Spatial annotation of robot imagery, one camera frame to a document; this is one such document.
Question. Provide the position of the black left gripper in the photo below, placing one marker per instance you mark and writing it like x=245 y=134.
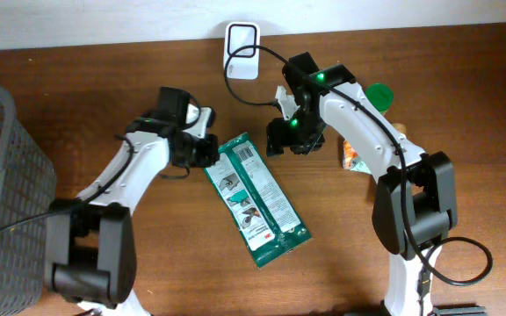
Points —
x=211 y=155

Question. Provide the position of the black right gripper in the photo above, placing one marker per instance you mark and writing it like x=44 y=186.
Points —
x=275 y=133

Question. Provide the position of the orange tissue packet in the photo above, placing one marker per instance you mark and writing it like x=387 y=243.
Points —
x=350 y=156

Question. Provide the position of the green lid jar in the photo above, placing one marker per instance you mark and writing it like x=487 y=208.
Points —
x=380 y=96

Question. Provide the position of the green 3M gloves packet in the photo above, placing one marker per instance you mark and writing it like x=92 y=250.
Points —
x=264 y=216

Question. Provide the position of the white tube with tan cap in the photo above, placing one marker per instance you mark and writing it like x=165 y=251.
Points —
x=400 y=128

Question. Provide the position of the mint green wipes packet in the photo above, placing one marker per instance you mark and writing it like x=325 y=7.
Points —
x=358 y=165

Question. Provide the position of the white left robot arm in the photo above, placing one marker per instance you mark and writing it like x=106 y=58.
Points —
x=90 y=254

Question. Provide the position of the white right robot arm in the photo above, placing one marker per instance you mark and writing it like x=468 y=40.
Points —
x=415 y=201

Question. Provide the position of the white barcode scanner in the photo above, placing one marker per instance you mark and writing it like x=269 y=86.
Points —
x=242 y=59

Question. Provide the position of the grey plastic mesh basket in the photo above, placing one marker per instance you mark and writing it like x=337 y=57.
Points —
x=27 y=187

